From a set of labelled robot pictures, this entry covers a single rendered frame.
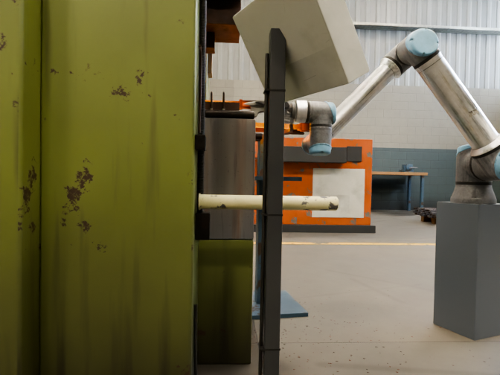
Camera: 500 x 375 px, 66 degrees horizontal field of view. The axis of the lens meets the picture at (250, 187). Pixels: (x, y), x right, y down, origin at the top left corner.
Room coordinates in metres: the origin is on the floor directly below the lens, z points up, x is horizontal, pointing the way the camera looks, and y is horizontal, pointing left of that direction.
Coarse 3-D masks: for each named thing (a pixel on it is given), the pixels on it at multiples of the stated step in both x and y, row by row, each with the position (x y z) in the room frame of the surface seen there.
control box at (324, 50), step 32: (256, 0) 1.01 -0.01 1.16; (288, 0) 0.92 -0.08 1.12; (320, 0) 0.86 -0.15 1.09; (256, 32) 1.08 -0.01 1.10; (288, 32) 0.98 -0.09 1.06; (320, 32) 0.89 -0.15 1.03; (352, 32) 0.90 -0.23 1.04; (256, 64) 1.15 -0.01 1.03; (288, 64) 1.04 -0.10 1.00; (320, 64) 0.94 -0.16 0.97; (352, 64) 0.90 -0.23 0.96; (288, 96) 1.11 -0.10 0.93
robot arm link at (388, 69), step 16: (384, 64) 1.74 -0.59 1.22; (400, 64) 1.71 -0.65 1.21; (368, 80) 1.73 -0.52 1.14; (384, 80) 1.72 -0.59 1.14; (352, 96) 1.73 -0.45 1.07; (368, 96) 1.72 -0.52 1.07; (336, 112) 1.72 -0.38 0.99; (352, 112) 1.72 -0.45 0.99; (336, 128) 1.71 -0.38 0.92; (304, 144) 1.71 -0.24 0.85
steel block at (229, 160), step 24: (216, 120) 1.42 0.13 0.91; (240, 120) 1.43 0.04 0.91; (216, 144) 1.42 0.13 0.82; (240, 144) 1.43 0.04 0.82; (216, 168) 1.42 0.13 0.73; (240, 168) 1.43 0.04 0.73; (216, 192) 1.42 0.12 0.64; (240, 192) 1.43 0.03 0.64; (216, 216) 1.42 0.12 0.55; (240, 216) 1.43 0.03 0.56
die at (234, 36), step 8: (208, 0) 1.45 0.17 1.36; (216, 0) 1.46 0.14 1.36; (224, 0) 1.46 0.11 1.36; (232, 0) 1.46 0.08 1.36; (240, 0) 1.46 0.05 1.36; (208, 8) 1.45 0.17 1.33; (216, 8) 1.46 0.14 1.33; (224, 8) 1.46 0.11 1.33; (232, 8) 1.46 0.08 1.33; (240, 8) 1.46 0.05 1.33; (208, 16) 1.45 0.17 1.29; (216, 16) 1.46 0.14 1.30; (224, 16) 1.46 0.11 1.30; (232, 16) 1.46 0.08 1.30; (208, 24) 1.46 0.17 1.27; (216, 24) 1.46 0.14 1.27; (224, 24) 1.46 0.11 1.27; (232, 24) 1.46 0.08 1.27; (208, 32) 1.54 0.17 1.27; (216, 32) 1.54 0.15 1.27; (224, 32) 1.54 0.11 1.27; (232, 32) 1.54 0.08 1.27; (216, 40) 1.63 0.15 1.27; (224, 40) 1.63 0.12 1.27; (232, 40) 1.63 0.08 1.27
